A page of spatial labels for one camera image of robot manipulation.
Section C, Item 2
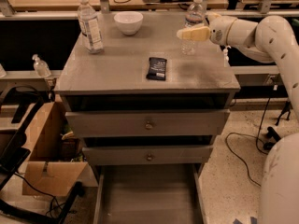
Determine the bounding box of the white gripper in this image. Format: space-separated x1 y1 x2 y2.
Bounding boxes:
177 12 236 46

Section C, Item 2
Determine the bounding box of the clear water bottle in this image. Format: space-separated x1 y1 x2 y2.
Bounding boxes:
181 0 205 55

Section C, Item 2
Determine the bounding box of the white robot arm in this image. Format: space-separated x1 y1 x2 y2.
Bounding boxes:
177 14 299 224

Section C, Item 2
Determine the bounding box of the small pump dispenser bottle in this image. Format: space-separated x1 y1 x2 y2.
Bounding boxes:
222 46 231 63

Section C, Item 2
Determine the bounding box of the grey drawer cabinet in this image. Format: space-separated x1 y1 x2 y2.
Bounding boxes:
54 11 241 224

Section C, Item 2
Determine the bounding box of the labelled water bottle left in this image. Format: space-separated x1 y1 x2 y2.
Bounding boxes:
78 0 104 53

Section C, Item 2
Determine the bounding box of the grey top drawer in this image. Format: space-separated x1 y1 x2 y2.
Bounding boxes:
66 110 230 138

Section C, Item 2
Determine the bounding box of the grey middle drawer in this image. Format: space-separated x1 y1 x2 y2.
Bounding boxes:
83 146 213 165

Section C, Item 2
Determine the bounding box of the clear sanitizer bottle left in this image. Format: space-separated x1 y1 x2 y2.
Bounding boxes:
32 54 51 77

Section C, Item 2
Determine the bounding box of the grey open bottom drawer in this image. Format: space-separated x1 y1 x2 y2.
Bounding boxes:
93 164 206 224

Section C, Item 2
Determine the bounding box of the dark snack packet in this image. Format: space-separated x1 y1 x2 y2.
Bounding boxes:
146 57 167 81

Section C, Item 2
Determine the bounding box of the white ceramic bowl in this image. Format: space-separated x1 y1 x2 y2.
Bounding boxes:
114 11 143 35

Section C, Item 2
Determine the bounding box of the black stand leg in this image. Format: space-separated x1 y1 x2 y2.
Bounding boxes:
263 101 291 150

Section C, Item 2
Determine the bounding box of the open cardboard box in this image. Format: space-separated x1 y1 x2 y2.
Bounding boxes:
24 102 97 197

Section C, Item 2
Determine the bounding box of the black floor cable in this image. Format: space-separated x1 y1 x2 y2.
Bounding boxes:
224 84 279 189

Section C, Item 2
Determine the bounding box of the black chair frame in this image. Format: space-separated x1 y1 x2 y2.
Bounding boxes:
0 85 84 224

